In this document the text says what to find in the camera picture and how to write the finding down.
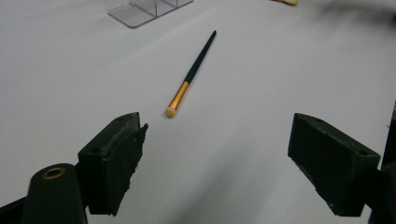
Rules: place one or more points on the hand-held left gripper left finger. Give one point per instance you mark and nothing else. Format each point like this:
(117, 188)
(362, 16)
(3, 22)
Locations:
(109, 165)

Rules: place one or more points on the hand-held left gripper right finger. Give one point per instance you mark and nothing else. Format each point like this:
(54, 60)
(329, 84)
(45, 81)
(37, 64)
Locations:
(333, 165)

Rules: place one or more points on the clear acrylic organizer box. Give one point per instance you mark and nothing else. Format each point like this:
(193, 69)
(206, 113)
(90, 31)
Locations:
(137, 15)

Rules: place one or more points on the white table cover sheet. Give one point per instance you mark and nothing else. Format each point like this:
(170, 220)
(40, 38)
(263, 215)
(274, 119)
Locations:
(249, 77)

